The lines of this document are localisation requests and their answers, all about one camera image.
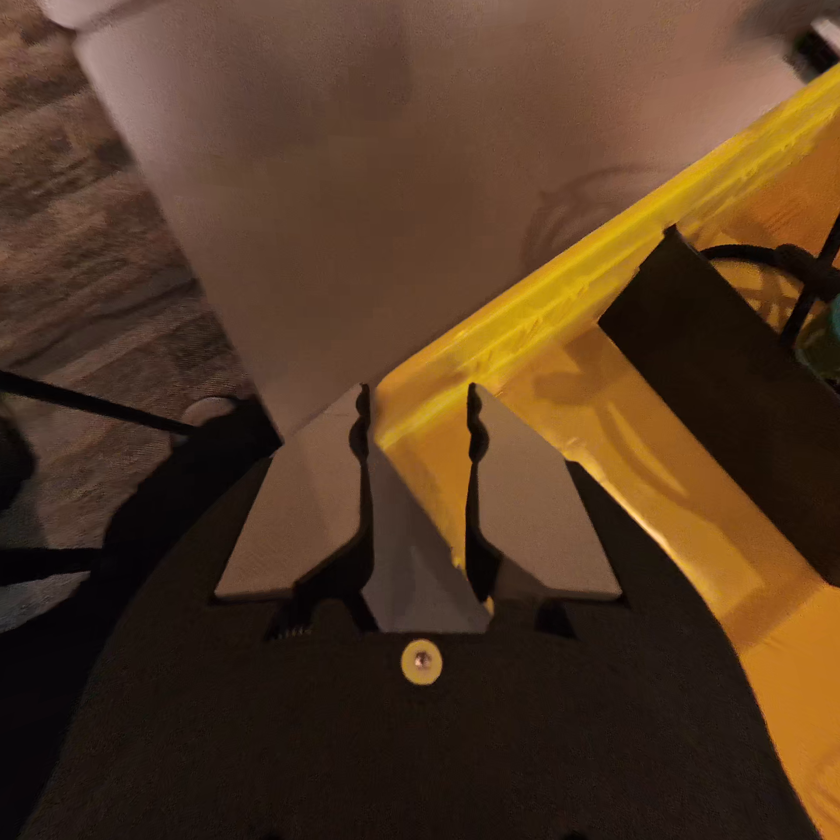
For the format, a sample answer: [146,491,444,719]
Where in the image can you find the black bin divider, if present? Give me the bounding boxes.
[598,226,840,588]

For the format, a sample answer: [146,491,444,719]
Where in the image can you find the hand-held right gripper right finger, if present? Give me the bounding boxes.
[465,382,623,605]

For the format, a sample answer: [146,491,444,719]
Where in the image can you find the black hdmi cable green plugs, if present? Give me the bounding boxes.
[699,213,840,382]

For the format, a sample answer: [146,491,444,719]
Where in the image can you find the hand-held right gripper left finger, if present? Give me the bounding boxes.
[213,384,376,603]

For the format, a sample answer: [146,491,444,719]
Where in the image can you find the yellow storage bin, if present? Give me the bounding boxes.
[374,62,840,840]

